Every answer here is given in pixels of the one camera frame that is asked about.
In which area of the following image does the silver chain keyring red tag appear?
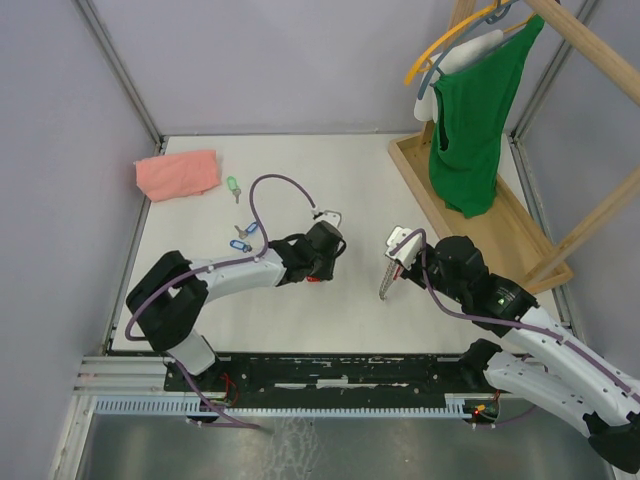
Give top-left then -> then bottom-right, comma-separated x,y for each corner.
378,259 -> 403,301

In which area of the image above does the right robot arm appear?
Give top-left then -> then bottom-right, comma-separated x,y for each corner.
386,229 -> 639,474

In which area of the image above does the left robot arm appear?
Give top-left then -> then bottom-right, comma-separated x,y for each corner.
125,220 -> 347,390

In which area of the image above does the wooden clothes rack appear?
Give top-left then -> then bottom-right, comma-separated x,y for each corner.
388,1 -> 639,294

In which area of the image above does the key with blue tag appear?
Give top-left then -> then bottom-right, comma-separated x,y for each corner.
234,221 -> 259,239
229,239 -> 253,253

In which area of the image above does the key with green tag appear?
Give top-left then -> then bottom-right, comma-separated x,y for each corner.
226,176 -> 241,204

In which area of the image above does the white cloth on hanger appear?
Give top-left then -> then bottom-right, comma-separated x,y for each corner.
413,29 -> 504,122

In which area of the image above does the pink folded cloth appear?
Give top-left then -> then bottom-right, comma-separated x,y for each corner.
134,150 -> 221,202

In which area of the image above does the green shirt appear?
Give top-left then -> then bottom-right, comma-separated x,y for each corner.
429,15 -> 545,218

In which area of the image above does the yellow hanger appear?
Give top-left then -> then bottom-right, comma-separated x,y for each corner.
405,1 -> 538,85

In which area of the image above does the blue-grey hanger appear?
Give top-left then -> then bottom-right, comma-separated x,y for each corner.
416,0 -> 536,101

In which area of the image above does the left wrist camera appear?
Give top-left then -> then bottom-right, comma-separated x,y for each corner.
313,210 -> 342,229

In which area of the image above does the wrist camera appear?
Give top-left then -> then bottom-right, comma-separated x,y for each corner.
313,210 -> 342,229
384,226 -> 426,275

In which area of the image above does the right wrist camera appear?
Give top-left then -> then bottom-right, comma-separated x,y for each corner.
384,226 -> 426,275

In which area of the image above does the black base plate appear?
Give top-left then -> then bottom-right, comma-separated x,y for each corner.
193,352 -> 496,411

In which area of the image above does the aluminium frame rail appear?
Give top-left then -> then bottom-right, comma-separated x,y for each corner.
72,355 -> 616,396

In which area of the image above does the white cable duct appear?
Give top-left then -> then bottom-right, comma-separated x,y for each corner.
93,394 -> 476,417

